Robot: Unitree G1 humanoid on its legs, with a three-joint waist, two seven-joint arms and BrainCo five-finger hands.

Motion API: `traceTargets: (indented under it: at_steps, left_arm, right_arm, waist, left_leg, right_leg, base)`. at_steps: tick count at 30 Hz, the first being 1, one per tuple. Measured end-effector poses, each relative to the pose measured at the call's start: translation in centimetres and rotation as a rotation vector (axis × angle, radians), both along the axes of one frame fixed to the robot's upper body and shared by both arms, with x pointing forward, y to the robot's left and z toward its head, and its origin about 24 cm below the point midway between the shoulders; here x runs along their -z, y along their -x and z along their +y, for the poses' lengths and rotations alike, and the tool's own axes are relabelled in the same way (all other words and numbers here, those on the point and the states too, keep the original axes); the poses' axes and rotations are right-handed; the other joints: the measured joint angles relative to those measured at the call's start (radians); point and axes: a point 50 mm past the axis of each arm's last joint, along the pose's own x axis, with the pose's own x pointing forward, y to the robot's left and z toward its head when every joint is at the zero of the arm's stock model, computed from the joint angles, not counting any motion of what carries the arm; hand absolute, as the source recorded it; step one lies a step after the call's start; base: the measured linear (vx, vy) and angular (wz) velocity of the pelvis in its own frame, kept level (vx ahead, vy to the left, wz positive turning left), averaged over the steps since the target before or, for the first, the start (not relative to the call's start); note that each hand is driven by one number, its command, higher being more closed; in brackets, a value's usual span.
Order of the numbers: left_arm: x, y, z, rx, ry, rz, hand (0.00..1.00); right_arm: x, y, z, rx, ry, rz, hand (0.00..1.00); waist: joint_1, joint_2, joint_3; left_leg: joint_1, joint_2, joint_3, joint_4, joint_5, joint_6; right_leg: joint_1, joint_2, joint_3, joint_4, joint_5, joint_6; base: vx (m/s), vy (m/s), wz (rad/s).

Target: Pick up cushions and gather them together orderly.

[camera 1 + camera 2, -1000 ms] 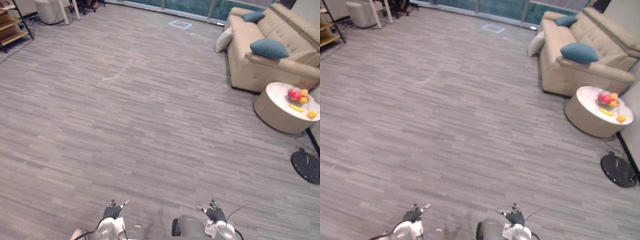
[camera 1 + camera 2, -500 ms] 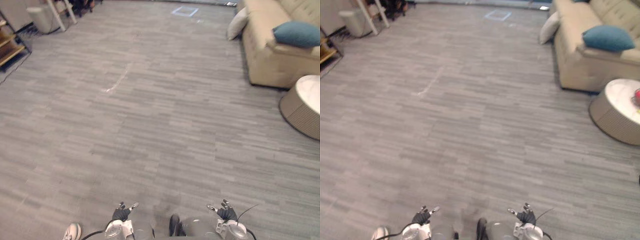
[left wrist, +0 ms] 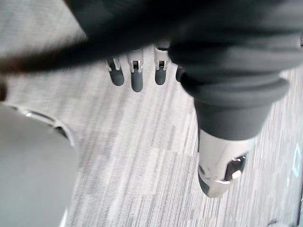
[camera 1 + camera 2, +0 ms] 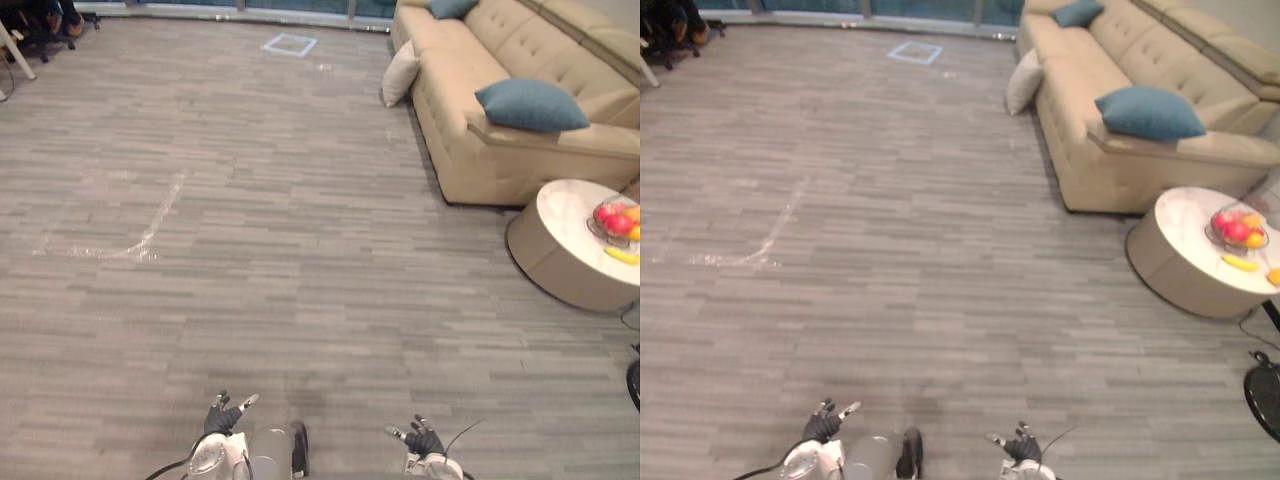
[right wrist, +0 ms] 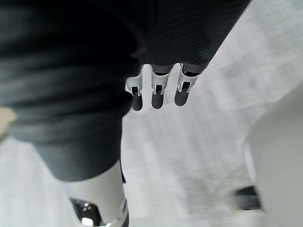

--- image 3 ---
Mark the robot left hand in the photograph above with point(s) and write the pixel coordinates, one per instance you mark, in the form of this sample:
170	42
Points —
213	59

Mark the silver robot leg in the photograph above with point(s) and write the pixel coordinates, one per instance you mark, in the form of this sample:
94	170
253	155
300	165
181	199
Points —
30	170

